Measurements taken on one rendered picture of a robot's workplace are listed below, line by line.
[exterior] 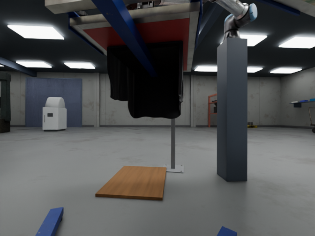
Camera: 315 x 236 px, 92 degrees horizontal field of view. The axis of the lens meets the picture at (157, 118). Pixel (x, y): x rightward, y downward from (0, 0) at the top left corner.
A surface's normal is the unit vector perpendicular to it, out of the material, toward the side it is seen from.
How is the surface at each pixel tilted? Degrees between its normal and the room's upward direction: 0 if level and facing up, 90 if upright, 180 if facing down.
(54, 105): 72
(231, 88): 90
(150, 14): 90
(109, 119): 90
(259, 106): 90
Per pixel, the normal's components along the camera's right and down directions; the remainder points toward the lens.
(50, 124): 0.11, 0.00
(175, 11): -0.18, 0.00
